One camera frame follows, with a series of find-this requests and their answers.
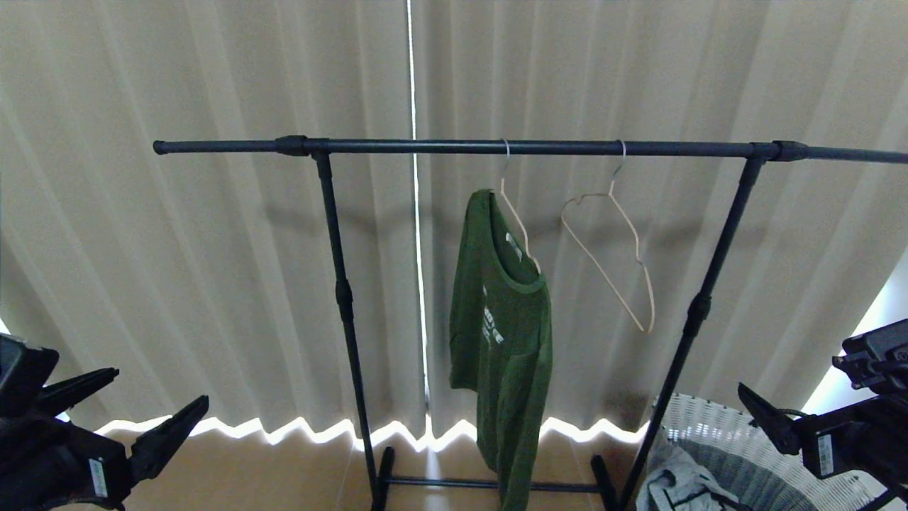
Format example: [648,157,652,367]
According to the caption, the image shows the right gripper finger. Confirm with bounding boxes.
[737,383,807,456]

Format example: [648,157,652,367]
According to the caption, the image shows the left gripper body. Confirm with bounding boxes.
[0,415,137,511]

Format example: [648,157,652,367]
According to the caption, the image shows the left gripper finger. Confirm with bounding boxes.
[126,395,211,486]
[34,367,121,421]

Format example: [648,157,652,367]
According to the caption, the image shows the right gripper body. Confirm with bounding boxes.
[800,396,908,492]

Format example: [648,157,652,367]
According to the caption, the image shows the pale grey shorts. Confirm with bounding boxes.
[636,441,749,511]

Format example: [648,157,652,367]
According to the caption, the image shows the pink clothes hanger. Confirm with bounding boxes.
[500,140,542,275]
[560,140,655,335]

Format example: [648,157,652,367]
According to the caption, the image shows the green long-sleeved shirt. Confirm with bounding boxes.
[449,189,553,511]

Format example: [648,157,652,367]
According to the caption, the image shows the white laundry basket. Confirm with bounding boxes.
[647,394,908,511]

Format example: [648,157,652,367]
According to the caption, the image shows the black clothes rack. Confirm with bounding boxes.
[153,135,908,511]

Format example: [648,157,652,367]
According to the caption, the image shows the beige curtain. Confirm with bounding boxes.
[0,0,908,455]

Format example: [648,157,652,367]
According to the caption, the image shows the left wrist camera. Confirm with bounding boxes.
[0,334,60,418]

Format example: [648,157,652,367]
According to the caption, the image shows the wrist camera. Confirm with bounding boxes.
[0,334,60,418]
[832,319,908,398]

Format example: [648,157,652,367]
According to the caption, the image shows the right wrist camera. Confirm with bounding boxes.
[832,319,908,398]

